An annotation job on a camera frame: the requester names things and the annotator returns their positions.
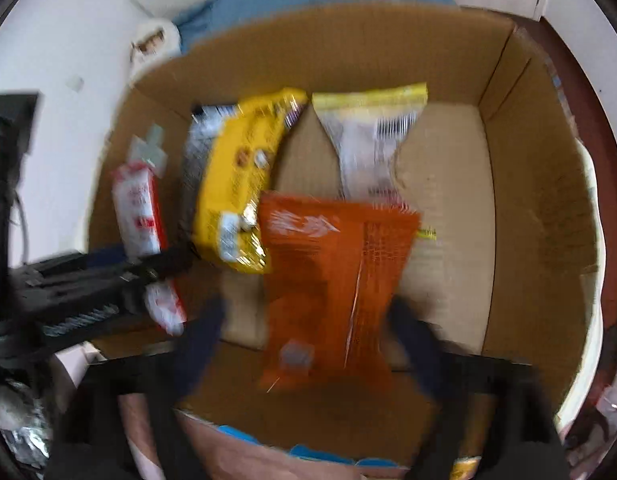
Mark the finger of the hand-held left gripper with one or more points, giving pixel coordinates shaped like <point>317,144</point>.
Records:
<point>133,302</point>
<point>161,262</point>

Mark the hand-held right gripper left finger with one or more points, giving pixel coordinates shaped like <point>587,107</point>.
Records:
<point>201,345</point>

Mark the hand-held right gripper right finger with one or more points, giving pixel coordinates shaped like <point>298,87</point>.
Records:
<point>418,350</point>

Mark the red and white packet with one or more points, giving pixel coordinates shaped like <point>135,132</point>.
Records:
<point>138,210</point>

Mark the orange snack packet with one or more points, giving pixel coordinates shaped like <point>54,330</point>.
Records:
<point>328,285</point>

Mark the brown cardboard box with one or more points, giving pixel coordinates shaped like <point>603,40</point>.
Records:
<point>513,185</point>

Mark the yellow snack packet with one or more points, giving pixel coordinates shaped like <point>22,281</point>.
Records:
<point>233,175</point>

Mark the crumpled silver foil wrapper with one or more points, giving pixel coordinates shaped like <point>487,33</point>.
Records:
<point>18,420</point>

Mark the black and white packet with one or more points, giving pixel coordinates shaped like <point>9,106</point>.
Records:
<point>198,145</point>

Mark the white ribbed blanket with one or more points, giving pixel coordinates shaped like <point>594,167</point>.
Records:
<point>592,350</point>

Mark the black monitor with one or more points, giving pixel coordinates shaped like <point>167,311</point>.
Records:
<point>11,120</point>

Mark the pink white plastic wrapper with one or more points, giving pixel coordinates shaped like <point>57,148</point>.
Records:
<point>605,405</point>

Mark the pale packet with yellow top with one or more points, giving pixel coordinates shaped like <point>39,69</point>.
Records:
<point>363,145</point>

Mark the white bear print pillow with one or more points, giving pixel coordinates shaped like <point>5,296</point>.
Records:
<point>153,42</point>

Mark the white wall socket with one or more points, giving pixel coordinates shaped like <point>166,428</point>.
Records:
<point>76,83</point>

